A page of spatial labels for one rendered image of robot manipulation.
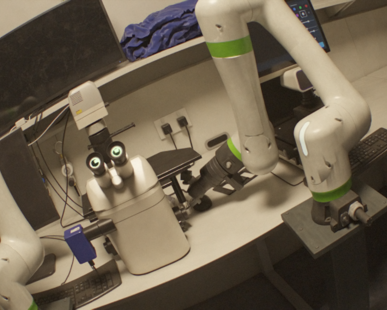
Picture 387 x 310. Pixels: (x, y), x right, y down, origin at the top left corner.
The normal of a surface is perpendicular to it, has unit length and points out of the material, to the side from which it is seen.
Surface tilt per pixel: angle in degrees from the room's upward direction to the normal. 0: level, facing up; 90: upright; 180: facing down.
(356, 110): 60
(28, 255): 83
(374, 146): 5
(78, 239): 90
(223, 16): 101
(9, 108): 86
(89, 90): 73
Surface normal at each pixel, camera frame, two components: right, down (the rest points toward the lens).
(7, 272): 0.86, -0.26
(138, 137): 0.25, 0.22
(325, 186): -0.40, 0.45
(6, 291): 0.65, -0.02
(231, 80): -0.52, 0.61
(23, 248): 0.60, -0.60
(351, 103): -0.01, -0.65
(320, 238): -0.38, -0.87
